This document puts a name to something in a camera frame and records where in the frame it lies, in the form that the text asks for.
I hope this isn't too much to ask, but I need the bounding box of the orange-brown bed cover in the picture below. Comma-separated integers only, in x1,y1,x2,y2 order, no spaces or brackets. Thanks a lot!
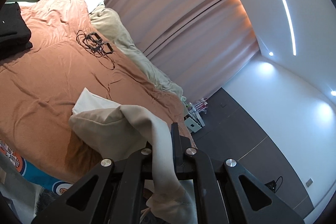
1,0,190,183

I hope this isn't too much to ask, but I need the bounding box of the colourful patterned floor mat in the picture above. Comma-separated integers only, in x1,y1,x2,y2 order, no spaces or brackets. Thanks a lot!
0,140,72,196

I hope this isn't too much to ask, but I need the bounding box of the light grey jacket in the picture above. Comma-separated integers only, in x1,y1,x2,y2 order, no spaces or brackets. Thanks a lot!
69,89,198,223

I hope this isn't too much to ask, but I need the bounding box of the black charger with cable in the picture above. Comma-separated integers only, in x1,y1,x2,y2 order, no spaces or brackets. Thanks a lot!
265,176,284,193

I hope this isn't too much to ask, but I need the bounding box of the pink curtain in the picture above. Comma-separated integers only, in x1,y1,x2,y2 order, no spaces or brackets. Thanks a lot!
106,0,259,101

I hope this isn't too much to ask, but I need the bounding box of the wall socket plate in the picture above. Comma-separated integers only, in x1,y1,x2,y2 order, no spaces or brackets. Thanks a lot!
306,178,313,187

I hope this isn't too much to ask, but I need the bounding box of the black tangled cable bundle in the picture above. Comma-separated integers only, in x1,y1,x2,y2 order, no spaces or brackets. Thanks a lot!
76,29,116,71

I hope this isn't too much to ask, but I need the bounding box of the white wire rack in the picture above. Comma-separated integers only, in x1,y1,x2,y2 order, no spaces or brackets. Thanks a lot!
183,98,208,133

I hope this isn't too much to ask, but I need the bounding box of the black folded garment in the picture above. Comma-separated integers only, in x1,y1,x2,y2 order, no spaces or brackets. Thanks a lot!
0,2,33,60

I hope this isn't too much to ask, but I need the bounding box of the beige crumpled blanket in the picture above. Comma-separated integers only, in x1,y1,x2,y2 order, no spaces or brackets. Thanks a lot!
89,5,186,103

